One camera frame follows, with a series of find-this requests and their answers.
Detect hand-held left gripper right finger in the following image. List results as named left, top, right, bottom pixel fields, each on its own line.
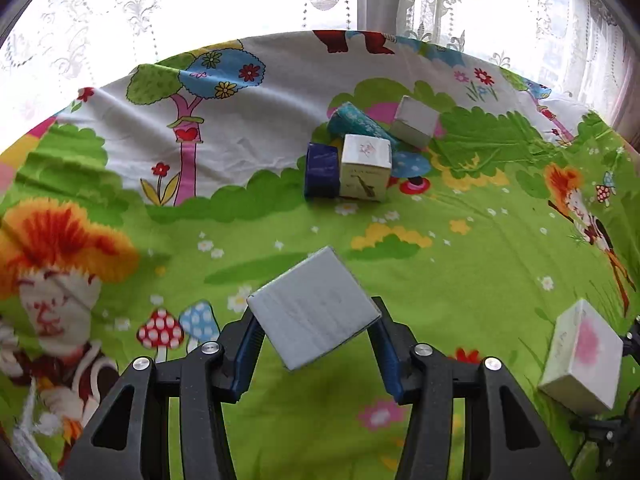
left=369, top=297, right=572, bottom=480

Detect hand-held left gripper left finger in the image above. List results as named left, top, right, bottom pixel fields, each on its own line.
left=62, top=305, right=267, bottom=480

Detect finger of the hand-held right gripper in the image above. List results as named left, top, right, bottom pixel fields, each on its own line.
left=569, top=402, right=640, bottom=467
left=619, top=316, right=640, bottom=362

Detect white box with pink blotch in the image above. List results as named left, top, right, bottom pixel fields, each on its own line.
left=538, top=298, right=625, bottom=414

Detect long white box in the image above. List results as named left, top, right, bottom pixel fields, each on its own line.
left=246, top=245, right=382, bottom=372

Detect printed cartoon bedsheet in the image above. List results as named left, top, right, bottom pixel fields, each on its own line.
left=0, top=29, right=640, bottom=480

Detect white cube box pink print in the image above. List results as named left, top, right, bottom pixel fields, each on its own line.
left=339, top=133, right=393, bottom=203

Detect dark blue box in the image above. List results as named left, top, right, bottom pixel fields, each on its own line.
left=303, top=142, right=344, bottom=200

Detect small plain white box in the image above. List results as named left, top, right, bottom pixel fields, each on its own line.
left=388, top=95, right=441, bottom=150

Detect teal patterned box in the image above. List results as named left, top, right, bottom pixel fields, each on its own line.
left=327, top=102, right=401, bottom=157

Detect white lace curtain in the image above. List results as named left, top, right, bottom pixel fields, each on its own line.
left=0, top=0, right=640, bottom=156

